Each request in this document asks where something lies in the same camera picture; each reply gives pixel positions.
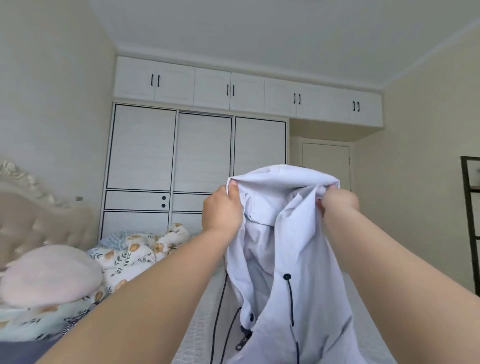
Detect person's left hand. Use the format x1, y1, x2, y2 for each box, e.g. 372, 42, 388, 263
201, 182, 246, 243

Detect person's right hand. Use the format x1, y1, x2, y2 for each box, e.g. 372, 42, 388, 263
315, 186, 362, 235

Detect light blue hooded jacket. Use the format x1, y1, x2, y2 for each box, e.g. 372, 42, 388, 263
208, 164, 370, 364

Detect bed with grey patterned sheet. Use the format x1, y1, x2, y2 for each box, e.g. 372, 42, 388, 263
171, 262, 399, 364

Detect grey printed t-shirt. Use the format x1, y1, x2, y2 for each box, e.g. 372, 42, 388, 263
0, 333, 65, 364

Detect person's right forearm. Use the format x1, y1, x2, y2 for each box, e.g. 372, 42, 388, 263
321, 208, 480, 364

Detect person's left forearm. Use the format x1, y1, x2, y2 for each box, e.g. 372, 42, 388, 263
36, 228, 240, 364

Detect white door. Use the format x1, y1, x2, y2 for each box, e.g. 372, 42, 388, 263
291, 136, 355, 192

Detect white wardrobe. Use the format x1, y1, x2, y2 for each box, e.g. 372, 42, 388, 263
97, 101, 292, 241

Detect floral quilt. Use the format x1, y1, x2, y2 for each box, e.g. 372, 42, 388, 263
88, 222, 192, 295

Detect white overhead cabinets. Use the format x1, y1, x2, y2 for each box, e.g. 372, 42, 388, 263
112, 55, 385, 129

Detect black metal rack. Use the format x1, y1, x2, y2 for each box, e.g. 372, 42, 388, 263
459, 155, 480, 297

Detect pink plush pillow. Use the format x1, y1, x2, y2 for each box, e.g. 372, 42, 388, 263
0, 243, 106, 309

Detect beige tufted headboard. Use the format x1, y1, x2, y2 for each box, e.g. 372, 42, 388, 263
0, 157, 102, 271

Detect floral pillow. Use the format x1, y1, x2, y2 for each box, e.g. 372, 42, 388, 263
0, 285, 110, 345

